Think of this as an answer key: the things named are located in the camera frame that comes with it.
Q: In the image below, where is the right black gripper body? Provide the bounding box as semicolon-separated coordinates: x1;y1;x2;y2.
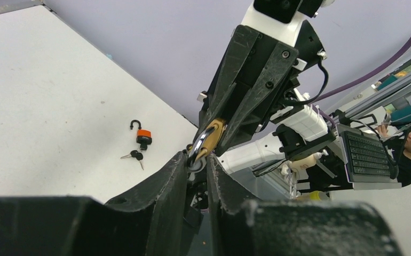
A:
205;25;324;127

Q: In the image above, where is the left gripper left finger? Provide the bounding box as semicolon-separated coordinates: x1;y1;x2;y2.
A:
106;151;187;255

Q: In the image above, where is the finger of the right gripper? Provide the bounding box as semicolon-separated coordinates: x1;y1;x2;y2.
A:
215;43;299;156
198;25;259;136

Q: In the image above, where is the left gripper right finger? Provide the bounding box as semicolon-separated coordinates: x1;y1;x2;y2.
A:
206;155;258;255

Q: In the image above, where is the brass padlock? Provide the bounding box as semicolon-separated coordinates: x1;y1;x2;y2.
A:
187;118;226;167

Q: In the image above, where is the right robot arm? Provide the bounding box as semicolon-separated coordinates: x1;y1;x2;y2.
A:
186;1;335;172

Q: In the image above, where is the orange black padlock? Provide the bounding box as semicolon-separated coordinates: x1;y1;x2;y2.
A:
130;119;153;151

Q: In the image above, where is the black keyboard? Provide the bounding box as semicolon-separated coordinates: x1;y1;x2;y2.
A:
336;124;401;190

